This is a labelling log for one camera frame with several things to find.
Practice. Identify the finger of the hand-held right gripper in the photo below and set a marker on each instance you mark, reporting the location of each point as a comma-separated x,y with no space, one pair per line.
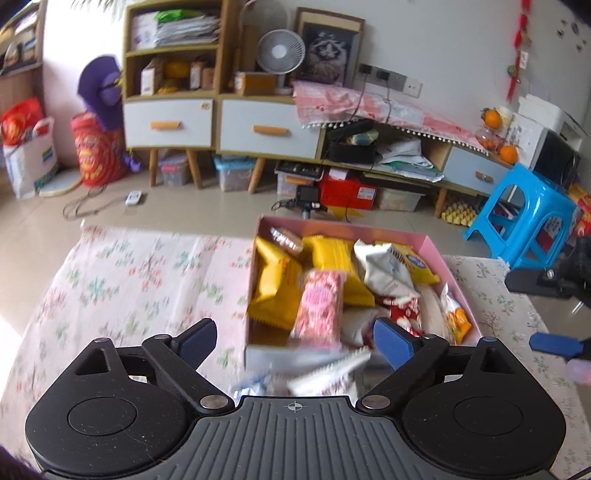
540,281
554,345

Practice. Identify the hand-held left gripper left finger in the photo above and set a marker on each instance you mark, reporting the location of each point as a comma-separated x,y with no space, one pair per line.
198,344

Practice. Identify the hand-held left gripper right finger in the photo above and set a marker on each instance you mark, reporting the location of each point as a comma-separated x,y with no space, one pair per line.
392,344

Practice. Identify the red white snack packet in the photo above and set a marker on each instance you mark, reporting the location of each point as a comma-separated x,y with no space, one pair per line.
406,318

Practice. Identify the clear white cracker packet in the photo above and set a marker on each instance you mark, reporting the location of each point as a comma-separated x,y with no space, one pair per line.
434,314

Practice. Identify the small blue white packet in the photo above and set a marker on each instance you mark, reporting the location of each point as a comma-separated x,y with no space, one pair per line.
251,386

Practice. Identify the orange white snack packet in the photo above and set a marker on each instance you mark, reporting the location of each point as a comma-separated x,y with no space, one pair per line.
457,318

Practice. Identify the white nut snack packet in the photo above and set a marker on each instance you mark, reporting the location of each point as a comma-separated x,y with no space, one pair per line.
388,272

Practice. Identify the pink speckled snack packet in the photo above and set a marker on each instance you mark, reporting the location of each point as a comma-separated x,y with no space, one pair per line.
318,304

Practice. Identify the yellow blue-label snack packet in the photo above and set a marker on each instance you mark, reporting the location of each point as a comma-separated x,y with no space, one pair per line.
415,263

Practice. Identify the large yellow snack packet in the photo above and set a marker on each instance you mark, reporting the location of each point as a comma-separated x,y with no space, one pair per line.
332,258
272,286

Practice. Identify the pink cardboard box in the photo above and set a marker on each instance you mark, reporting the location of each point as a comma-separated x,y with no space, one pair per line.
332,227

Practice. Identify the orange snack carton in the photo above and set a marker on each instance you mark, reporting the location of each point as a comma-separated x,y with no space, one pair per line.
581,201

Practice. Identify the blue plastic stool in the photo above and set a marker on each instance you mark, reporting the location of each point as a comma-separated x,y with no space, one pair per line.
531,189

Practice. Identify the floral tablecloth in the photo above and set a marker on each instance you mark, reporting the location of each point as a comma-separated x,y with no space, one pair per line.
138,277

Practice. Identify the black appliance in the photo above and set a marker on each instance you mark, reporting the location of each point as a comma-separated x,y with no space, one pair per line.
554,161

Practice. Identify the yellow egg tray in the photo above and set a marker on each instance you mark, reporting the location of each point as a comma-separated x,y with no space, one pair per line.
459,212

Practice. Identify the pale blue cabinet drawer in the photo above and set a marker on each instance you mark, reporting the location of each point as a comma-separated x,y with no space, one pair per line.
471,164

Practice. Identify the low wooden cabinet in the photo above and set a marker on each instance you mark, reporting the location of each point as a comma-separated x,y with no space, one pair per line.
436,184

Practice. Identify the clear storage bin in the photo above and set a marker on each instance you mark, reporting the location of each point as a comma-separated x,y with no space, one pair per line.
399,201
286,187
173,173

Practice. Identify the clear jar of oranges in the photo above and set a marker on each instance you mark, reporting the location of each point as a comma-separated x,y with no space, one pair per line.
487,138

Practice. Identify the red box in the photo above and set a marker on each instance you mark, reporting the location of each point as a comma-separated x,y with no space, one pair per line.
346,194

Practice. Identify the white remote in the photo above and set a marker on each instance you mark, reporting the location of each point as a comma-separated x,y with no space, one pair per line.
135,198

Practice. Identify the clear bin blue lid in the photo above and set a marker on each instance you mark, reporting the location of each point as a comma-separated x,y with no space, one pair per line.
233,175

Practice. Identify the pile of papers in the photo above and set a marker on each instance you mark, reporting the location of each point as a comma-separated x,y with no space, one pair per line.
406,159

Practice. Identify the black bag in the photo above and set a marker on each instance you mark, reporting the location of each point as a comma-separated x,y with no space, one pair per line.
351,152

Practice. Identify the red hanging decoration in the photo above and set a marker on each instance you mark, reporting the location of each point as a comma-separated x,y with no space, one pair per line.
519,60

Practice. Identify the green yellow pouch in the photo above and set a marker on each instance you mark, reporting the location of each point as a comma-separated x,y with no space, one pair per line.
364,137

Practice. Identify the round white board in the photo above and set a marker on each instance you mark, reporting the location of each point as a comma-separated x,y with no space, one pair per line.
64,182

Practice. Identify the white cabinet drawer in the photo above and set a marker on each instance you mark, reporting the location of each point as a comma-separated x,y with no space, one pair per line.
166,115
268,143

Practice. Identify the red drum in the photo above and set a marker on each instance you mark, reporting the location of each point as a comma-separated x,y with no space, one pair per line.
92,152

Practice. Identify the white shopping bag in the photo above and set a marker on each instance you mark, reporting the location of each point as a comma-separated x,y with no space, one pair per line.
27,166

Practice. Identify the pink floral cloth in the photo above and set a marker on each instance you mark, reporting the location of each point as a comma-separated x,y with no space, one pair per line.
332,101

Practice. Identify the wooden drawer cabinet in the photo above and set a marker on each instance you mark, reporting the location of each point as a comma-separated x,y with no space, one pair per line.
268,96

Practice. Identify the small brown box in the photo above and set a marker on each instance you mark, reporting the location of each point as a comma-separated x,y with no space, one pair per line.
208,77

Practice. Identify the small white orange box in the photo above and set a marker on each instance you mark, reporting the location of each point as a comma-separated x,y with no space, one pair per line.
195,76

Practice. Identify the purple plush toy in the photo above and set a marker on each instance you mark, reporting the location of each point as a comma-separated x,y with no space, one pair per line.
101,92

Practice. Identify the red gift bag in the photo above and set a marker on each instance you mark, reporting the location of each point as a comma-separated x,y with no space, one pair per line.
21,122

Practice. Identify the tall wooden shelf cabinet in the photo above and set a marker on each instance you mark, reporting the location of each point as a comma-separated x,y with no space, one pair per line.
224,46

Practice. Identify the framed cat picture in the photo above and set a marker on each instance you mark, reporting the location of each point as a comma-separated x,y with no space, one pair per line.
328,50

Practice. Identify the white desk fan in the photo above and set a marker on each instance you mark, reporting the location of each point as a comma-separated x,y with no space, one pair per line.
281,50

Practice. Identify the stack of papers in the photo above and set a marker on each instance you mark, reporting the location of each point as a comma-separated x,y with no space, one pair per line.
189,32

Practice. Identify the green plastic bag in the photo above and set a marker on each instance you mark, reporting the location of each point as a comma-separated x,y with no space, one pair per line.
168,16

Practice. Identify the wooden bookshelf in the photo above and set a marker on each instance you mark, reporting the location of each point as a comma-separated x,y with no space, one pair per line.
18,37

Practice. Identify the black camera on tripod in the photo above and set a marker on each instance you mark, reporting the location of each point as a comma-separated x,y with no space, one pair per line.
305,196

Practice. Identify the white wall socket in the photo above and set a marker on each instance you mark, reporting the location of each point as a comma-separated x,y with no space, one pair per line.
413,87

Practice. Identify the grey wall socket strip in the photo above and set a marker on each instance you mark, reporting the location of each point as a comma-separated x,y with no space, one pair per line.
397,82

